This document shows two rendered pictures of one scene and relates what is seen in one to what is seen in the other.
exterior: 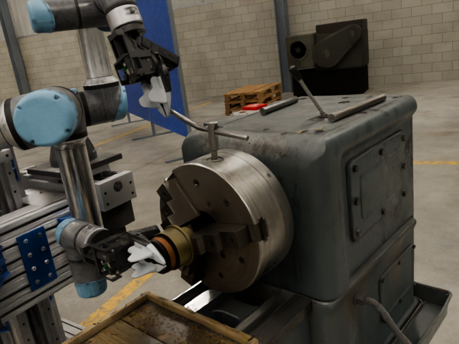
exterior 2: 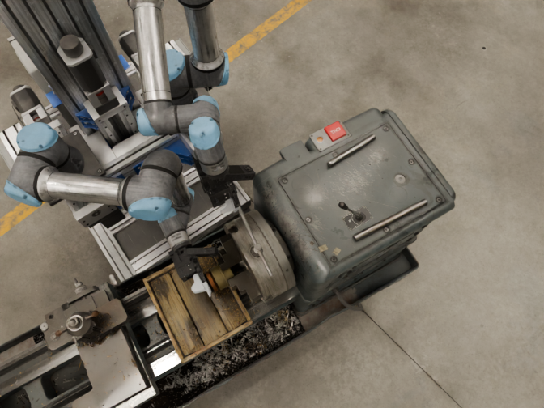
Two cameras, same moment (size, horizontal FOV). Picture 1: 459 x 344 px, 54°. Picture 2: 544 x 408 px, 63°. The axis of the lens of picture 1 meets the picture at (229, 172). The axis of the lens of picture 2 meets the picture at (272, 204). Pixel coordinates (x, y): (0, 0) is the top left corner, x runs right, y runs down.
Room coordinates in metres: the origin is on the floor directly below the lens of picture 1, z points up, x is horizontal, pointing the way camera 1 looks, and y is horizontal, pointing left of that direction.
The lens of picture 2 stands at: (0.60, -0.10, 2.65)
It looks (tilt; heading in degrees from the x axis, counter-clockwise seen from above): 69 degrees down; 14
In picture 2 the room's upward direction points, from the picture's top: 3 degrees clockwise
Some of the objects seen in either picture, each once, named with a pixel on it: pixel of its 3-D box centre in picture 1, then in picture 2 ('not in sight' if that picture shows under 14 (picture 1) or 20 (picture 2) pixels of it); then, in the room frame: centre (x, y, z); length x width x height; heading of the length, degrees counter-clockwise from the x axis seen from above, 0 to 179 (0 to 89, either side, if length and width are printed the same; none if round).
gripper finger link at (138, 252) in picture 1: (142, 256); (199, 286); (0.81, 0.19, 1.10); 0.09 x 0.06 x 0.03; 45
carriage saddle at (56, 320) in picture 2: not in sight; (96, 355); (0.48, 0.51, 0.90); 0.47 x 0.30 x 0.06; 46
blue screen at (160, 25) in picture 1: (142, 68); not in sight; (7.83, 1.23, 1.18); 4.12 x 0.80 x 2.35; 22
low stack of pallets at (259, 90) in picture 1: (254, 98); not in sight; (9.26, -0.71, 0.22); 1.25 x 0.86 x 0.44; 154
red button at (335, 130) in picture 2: (255, 108); (334, 131); (1.45, -0.11, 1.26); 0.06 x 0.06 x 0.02; 46
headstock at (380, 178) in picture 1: (306, 176); (346, 204); (1.27, -0.23, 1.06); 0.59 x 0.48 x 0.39; 136
